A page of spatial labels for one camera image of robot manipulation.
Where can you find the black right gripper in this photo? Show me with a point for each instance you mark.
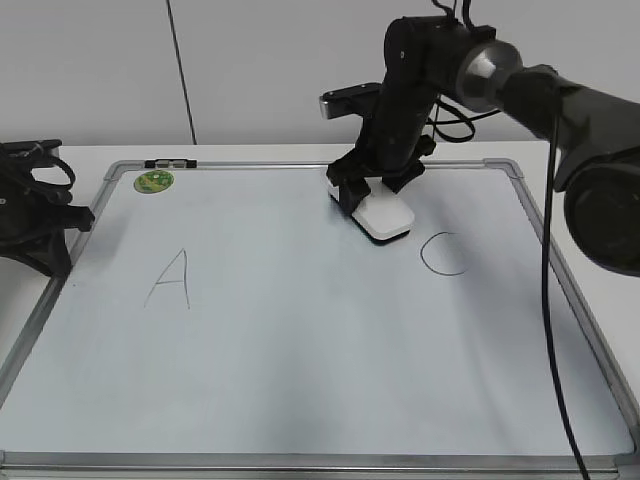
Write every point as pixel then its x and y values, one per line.
pixel 390 145

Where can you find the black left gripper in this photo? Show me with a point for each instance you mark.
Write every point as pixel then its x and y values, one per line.
pixel 36 213

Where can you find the white rectangular board eraser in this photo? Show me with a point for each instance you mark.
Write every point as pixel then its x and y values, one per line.
pixel 382 215

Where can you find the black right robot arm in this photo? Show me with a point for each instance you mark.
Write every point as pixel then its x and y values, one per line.
pixel 430 58

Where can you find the round green magnet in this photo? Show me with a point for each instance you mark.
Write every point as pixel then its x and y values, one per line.
pixel 153 182

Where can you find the black clip on board frame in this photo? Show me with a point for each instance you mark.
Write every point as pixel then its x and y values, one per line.
pixel 154 164

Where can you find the white board with grey frame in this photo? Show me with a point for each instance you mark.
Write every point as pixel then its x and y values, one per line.
pixel 236 326

